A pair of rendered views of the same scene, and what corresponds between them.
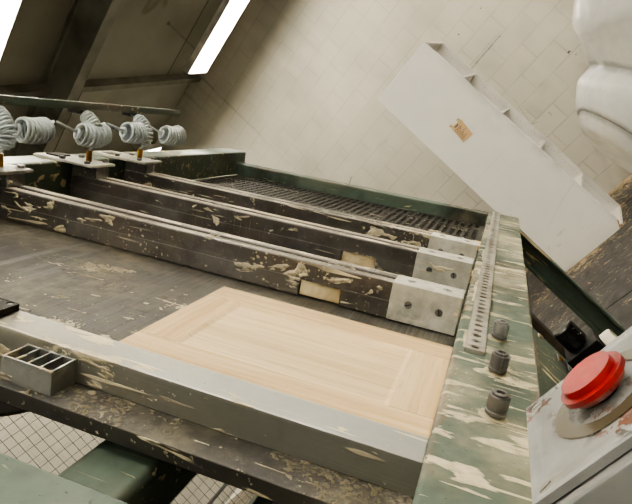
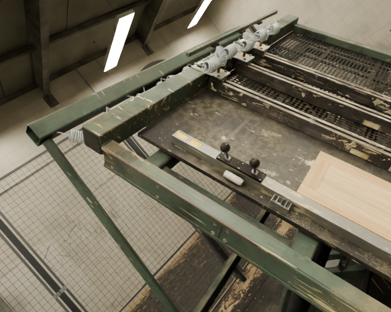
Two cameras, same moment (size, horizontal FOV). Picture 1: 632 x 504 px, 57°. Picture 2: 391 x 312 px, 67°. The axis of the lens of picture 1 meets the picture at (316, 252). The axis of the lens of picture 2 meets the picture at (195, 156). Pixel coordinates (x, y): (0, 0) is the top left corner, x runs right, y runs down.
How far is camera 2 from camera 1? 0.67 m
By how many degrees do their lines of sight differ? 30
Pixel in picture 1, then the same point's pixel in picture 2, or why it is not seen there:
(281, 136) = not seen: outside the picture
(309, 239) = (348, 111)
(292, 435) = (368, 246)
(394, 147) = not seen: outside the picture
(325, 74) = not seen: outside the picture
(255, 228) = (322, 101)
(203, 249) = (308, 126)
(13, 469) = (305, 260)
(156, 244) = (287, 119)
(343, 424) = (386, 246)
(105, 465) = (305, 240)
